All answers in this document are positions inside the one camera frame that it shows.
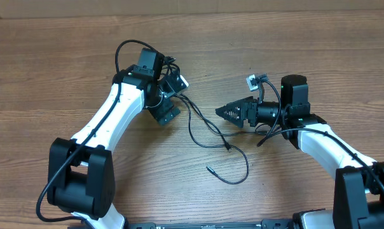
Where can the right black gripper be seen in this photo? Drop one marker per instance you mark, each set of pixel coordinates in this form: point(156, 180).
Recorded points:
point(241, 107)

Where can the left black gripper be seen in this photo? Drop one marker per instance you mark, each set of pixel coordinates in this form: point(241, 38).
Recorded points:
point(157, 111)

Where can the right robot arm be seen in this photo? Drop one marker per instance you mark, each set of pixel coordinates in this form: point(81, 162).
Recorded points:
point(359, 179)

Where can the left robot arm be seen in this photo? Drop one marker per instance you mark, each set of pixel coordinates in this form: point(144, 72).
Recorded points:
point(81, 178)

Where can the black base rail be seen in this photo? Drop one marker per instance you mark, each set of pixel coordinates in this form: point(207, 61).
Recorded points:
point(208, 226)

